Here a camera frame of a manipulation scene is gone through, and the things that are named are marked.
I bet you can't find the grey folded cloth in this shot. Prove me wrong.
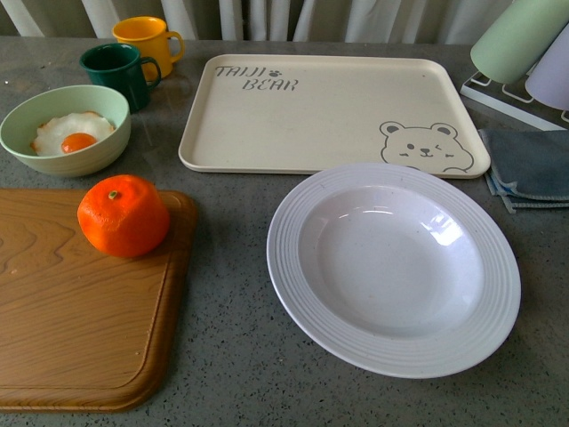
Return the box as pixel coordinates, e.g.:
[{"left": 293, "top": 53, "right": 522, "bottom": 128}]
[{"left": 479, "top": 129, "right": 568, "bottom": 214}]

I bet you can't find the cream bear tray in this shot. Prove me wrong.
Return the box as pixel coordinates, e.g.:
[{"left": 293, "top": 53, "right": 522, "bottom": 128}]
[{"left": 179, "top": 54, "right": 490, "bottom": 179}]

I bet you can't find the wooden cutting board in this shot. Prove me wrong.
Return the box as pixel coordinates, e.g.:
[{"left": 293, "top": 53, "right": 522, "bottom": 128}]
[{"left": 1, "top": 189, "right": 197, "bottom": 412}]

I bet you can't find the white ridged plate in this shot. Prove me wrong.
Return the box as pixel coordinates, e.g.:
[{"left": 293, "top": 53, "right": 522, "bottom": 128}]
[{"left": 267, "top": 164, "right": 521, "bottom": 379}]

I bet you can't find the light green cup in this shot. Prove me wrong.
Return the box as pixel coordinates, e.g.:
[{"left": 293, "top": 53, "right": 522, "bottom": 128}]
[{"left": 470, "top": 0, "right": 568, "bottom": 84}]

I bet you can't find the dark green mug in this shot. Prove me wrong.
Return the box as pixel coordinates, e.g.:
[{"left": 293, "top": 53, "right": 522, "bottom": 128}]
[{"left": 79, "top": 43, "right": 162, "bottom": 113}]

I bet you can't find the lavender cup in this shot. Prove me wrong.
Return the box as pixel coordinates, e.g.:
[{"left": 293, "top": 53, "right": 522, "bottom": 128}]
[{"left": 525, "top": 26, "right": 568, "bottom": 111}]

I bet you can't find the white cup rack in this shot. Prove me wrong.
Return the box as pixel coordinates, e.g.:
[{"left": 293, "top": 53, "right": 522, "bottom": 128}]
[{"left": 460, "top": 64, "right": 568, "bottom": 131}]

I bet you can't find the yellow mug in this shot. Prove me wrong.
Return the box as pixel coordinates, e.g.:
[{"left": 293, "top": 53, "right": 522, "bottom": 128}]
[{"left": 112, "top": 16, "right": 185, "bottom": 77}]

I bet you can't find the light green bowl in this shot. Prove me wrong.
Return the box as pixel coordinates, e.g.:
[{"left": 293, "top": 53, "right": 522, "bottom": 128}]
[{"left": 1, "top": 85, "right": 131, "bottom": 177}]

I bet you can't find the orange fruit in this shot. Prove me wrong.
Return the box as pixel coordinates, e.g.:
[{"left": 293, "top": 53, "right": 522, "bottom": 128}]
[{"left": 76, "top": 174, "right": 170, "bottom": 258}]

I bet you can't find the white curtain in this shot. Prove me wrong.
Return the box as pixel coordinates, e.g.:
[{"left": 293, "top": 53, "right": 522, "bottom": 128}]
[{"left": 1, "top": 0, "right": 510, "bottom": 44}]

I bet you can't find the fake fried egg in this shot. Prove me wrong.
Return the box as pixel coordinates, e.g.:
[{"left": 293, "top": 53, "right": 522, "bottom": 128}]
[{"left": 30, "top": 111, "right": 115, "bottom": 157}]

